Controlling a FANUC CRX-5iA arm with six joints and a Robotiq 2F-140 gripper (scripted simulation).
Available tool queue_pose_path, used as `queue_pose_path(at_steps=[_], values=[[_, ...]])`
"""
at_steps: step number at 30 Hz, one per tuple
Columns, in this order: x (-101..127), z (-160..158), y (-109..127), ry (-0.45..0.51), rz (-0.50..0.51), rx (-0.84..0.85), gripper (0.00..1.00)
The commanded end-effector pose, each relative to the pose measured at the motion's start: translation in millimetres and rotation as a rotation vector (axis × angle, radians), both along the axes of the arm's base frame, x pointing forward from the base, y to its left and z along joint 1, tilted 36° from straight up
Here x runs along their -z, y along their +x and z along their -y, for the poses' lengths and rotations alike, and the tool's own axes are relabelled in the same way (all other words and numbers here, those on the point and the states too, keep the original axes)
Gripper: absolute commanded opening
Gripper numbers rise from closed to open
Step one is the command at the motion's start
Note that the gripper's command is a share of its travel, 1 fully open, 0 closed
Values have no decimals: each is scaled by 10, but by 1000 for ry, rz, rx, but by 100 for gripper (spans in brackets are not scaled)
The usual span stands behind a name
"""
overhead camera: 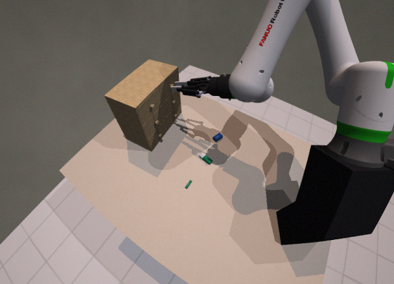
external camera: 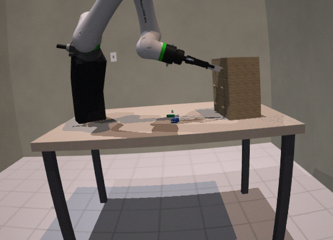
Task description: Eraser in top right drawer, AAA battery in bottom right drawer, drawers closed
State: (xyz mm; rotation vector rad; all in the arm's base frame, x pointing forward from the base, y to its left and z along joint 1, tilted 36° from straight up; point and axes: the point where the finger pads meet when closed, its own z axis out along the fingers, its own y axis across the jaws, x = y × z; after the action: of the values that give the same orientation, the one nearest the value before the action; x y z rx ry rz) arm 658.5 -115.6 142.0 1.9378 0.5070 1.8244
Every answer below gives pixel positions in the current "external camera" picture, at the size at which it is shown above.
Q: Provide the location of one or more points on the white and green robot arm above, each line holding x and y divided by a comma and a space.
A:
87, 37

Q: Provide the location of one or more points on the brown wooden drawer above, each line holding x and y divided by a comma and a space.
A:
224, 88
216, 85
217, 103
223, 71
215, 62
225, 107

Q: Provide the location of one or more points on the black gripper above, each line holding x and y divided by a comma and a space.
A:
191, 60

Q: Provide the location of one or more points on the small brown wooden chest of drawers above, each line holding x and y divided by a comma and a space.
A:
244, 88

